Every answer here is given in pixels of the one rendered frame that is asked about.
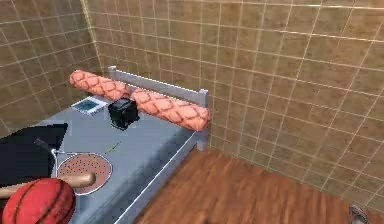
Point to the red basketball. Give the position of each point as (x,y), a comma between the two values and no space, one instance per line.
(38,203)

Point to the thin yellow pencil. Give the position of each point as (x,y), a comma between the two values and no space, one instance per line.
(112,147)

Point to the white framed blue book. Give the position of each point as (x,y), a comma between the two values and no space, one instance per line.
(89,105)

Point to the grey bed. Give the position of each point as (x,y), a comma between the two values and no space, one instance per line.
(156,146)

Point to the grey object on floor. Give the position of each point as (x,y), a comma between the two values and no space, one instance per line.
(358,215)

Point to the wooden baseball bat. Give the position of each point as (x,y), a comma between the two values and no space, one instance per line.
(78,180)

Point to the black box-shaped object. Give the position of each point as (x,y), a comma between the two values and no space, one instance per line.
(122,113)

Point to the pink patterned bolster pillow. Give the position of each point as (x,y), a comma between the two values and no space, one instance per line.
(98,84)
(171,109)

